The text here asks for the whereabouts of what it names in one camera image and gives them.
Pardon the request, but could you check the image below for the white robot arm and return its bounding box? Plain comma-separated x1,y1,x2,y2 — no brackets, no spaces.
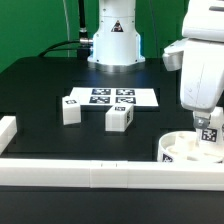
88,0,224,129

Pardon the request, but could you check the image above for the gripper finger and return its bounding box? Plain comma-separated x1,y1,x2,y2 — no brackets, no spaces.
193,111,211,130

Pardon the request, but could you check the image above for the white front fence wall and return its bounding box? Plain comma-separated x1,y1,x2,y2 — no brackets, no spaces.
0,158,224,191

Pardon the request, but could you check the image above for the white marker sheet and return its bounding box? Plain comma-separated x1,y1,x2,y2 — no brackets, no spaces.
71,87,158,107

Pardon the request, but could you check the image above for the black cable connector block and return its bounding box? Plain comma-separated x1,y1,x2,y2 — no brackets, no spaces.
77,47,90,60

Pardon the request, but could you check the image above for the black thick cable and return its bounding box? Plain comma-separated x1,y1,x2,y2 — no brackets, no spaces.
37,0,94,59

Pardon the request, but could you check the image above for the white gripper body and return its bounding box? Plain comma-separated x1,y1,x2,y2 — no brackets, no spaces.
163,38,224,113

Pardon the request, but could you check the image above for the thin white cable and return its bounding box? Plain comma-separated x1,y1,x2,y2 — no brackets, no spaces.
62,0,72,58

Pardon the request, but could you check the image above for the white fence wall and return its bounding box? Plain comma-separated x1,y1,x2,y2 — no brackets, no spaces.
0,158,224,191
0,116,17,155

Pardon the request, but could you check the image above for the white left fence wall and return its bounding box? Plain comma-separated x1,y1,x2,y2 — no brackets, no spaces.
0,116,17,155

